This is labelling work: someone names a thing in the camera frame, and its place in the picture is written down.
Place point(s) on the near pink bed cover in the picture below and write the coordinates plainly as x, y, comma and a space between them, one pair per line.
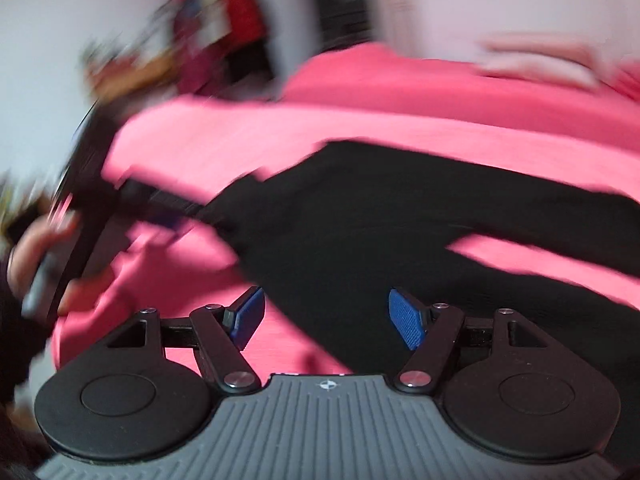
198, 146

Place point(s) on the person's left hand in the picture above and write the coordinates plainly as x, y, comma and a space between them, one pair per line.
45, 233

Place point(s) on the black pants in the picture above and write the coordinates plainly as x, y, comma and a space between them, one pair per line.
329, 238

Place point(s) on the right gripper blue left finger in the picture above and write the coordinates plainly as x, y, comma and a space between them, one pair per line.
243, 317

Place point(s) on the wooden shelf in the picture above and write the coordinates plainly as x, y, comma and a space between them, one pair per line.
112, 71

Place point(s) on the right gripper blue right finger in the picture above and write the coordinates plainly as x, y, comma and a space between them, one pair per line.
406, 314

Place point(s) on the hanging clothes pile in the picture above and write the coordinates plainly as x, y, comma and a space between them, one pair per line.
220, 48

